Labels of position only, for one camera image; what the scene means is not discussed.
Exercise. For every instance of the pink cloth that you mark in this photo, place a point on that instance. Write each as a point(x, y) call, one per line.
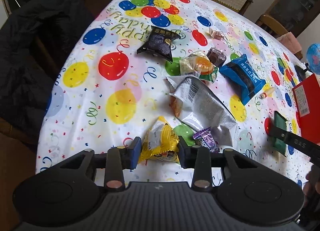
point(290, 42)

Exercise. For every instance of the small pink candy packet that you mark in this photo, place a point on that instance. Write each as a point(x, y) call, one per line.
point(217, 34)

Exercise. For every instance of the wooden chair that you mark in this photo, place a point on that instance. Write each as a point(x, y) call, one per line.
point(272, 25)

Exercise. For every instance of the blue cake packet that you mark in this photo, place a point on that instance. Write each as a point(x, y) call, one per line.
point(243, 76)

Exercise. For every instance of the green snack packet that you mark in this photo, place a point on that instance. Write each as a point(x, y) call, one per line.
point(278, 121)

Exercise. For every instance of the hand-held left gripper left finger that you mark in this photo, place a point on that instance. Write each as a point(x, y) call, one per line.
point(136, 152)

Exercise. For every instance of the black snack packet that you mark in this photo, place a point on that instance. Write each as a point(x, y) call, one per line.
point(160, 43)

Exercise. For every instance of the brown cake in clear wrap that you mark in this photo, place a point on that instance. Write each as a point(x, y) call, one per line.
point(216, 57)

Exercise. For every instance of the red box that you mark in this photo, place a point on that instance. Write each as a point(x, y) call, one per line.
point(310, 121)

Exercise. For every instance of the large silver snack bag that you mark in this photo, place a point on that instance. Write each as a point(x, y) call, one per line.
point(205, 106)

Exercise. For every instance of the purple candy packet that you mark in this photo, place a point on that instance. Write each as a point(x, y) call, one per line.
point(206, 141)

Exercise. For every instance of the small orange snack packet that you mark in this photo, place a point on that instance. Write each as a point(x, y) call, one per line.
point(176, 107)

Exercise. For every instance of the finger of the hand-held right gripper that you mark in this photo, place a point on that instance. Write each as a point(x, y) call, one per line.
point(282, 134)

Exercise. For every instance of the balloon print tablecloth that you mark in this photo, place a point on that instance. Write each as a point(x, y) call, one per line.
point(100, 96)

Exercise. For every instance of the green orange pastry packet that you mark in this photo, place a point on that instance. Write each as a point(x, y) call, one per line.
point(200, 67)

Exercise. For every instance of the blue desk globe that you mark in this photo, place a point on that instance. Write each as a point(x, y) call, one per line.
point(314, 55)

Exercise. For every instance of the yellow snack packet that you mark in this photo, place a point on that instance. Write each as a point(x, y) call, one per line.
point(160, 138)

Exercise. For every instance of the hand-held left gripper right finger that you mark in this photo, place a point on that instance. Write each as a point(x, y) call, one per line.
point(183, 154)

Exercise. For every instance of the dark glass cabinet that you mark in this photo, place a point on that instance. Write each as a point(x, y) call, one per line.
point(295, 1)

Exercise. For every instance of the black jacket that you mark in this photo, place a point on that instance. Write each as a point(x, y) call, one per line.
point(37, 58)

